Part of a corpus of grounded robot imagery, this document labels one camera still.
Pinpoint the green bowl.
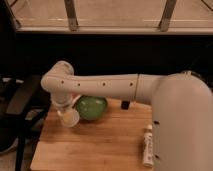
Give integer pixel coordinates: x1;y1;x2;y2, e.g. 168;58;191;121
75;96;108;121

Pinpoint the white squeeze bottle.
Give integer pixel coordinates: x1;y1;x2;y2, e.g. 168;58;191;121
143;125;153;167

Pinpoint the black chair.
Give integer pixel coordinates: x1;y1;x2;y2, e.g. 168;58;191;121
0;75;51;171

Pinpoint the white ceramic cup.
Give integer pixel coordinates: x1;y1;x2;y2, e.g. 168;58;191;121
60;109;80;127

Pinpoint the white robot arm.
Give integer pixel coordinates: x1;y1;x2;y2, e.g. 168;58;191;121
41;61;213;171

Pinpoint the black eraser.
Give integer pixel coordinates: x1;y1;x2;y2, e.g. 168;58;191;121
121;101;130;110

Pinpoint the wooden board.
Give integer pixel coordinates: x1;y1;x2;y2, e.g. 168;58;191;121
30;100;153;171

